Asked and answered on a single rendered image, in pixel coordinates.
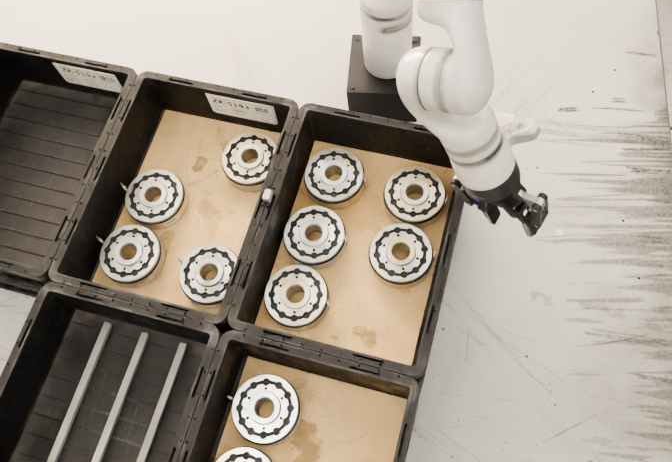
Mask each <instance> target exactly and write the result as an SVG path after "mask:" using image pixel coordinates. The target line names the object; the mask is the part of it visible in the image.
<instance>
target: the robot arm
mask: <svg viewBox="0 0 672 462"><path fill-rule="evenodd" d="M359 5H360V17H361V29H362V42H363V56H364V64H365V67H366V69H367V70H368V72H369V73H371V74H372V75H373V76H375V77H377V78H380V79H393V78H396V84H397V89H398V93H399V96H400V98H401V100H402V102H403V104H404V105H405V107H406V108H407V109H408V110H409V112H410V113H411V114H412V115H413V116H414V117H415V118H416V119H417V120H418V121H419V122H421V123H422V124H423V125H424V126H425V127H426V128H427V129H428V130H429V131H430V132H432V133H433V134H434V135H435V136H437V137H438V138H439V139H440V141H441V143H442V145H443V147H444V148H445V150H446V152H447V154H448V156H449V158H450V162H451V165H452V167H453V169H454V171H455V173H456V174H455V175H454V177H453V179H452V180H451V182H450V184H451V185H452V186H453V188H454V189H455V190H456V191H457V193H458V194H459V195H460V196H461V198H462V199H463V200H464V201H465V203H466V204H467V205H469V206H473V204H475V205H477V206H478V207H477V208H478V209H479V210H480V211H482V212H483V213H484V215H485V217H486V218H487V219H488V221H489V223H490V224H493V225H495V224H496V222H497V220H498V218H499V217H500V214H501V212H500V210H499V208H498V207H500V208H503V209H504V210H505V211H506V212H507V213H508V214H509V215H510V216H511V217H512V218H517V219H518V220H519V221H520V222H521V223H522V226H523V228H524V230H525V232H526V234H527V236H529V237H533V236H534V235H536V233H537V232H538V230H539V228H541V226H542V224H543V222H544V220H545V219H546V217H547V215H548V213H549V212H548V196H547V195H546V194H545V193H542V192H540V193H539V194H538V195H536V196H534V195H531V194H529V193H527V190H526V188H525V187H524V186H523V185H522V184H521V182H520V169H519V166H518V163H517V161H516V159H515V156H514V154H513V152H512V149H511V147H512V146H513V145H516V144H520V143H526V142H531V141H534V140H535V139H537V138H538V136H539V135H540V132H541V130H540V127H539V124H538V121H536V120H535V119H533V118H529V117H525V116H520V115H515V114H511V113H507V112H502V111H498V110H493V109H491V107H490V106H489V105H488V104H487V103H488V101H489V99H490V97H491V95H492V91H493V87H494V69H493V63H492V58H491V53H490V48H489V43H488V37H487V30H486V23H485V17H484V8H483V0H417V2H416V6H417V14H418V16H419V17H420V18H421V19H422V20H423V21H426V22H428V23H432V24H435V25H438V26H441V27H443V28H444V29H446V31H447V32H448V34H449V37H450V40H451V43H452V46H453V48H447V47H433V46H421V47H416V48H413V49H412V29H413V0H359ZM513 208H515V209H513ZM525 209H526V210H527V213H526V214H525V216H524V214H523V213H524V211H525Z"/></svg>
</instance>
